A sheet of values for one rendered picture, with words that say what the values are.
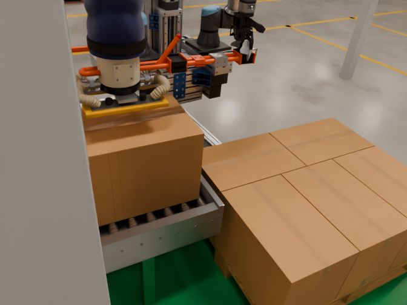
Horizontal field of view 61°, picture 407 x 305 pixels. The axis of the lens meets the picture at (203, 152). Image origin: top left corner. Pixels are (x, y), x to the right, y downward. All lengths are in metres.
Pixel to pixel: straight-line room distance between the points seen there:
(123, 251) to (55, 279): 1.23
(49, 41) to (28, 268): 0.21
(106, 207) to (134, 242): 0.20
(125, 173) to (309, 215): 0.94
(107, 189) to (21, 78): 1.30
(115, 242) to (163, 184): 0.33
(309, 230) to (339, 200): 0.32
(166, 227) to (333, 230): 0.80
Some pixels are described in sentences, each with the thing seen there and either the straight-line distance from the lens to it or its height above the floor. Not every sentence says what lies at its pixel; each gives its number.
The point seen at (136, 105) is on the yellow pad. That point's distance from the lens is 1.45.
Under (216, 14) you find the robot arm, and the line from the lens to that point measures 2.27.
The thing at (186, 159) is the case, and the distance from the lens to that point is 1.58.
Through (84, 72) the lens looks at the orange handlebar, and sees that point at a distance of 1.46.
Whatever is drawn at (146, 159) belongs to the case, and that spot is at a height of 0.87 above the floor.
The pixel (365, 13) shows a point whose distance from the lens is 4.86.
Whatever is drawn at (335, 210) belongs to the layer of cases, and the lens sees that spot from 1.93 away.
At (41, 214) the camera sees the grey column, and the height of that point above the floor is 1.56.
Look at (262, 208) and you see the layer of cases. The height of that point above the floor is 0.54.
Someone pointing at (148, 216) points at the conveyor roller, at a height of 0.55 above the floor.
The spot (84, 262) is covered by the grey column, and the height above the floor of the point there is 1.48.
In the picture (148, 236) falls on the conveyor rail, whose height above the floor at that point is 0.56.
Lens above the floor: 1.78
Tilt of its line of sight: 36 degrees down
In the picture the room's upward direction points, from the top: 5 degrees clockwise
